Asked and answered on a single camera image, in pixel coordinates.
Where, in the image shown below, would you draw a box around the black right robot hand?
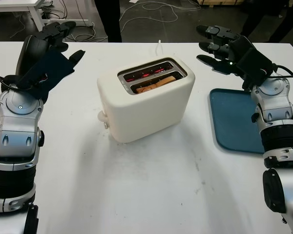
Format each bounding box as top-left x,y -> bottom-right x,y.
196,24 -> 242,74

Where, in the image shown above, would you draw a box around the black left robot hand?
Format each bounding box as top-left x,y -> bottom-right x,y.
16,21 -> 85,78

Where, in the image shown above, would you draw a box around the toast slice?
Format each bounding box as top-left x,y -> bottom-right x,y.
136,75 -> 176,94

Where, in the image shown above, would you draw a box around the person in dark clothes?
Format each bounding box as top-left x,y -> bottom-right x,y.
240,0 -> 293,43

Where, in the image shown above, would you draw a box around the person in black trousers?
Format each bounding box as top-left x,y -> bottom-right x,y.
95,0 -> 122,43

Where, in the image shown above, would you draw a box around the white two-slot toaster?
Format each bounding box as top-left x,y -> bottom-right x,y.
97,56 -> 196,143

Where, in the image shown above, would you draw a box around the white desk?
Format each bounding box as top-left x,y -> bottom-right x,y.
0,0 -> 95,33

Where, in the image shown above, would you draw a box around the blue plastic tray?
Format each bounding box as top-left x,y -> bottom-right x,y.
209,87 -> 266,155

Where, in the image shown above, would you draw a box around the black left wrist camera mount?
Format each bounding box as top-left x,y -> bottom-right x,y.
19,49 -> 76,101

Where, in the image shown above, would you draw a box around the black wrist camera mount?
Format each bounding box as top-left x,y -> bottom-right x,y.
230,35 -> 272,85
19,49 -> 76,101

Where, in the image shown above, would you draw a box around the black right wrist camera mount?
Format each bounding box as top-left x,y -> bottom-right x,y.
230,35 -> 272,85

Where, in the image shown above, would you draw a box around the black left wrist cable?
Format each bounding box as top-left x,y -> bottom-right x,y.
0,72 -> 40,91

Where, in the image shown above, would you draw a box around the white looped floor cable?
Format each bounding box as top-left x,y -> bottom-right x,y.
119,0 -> 201,28

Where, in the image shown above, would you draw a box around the tangled cables under desk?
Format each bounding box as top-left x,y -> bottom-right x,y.
11,0 -> 108,42

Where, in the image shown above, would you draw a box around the white toaster power cable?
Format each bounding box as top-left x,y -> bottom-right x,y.
155,39 -> 163,58

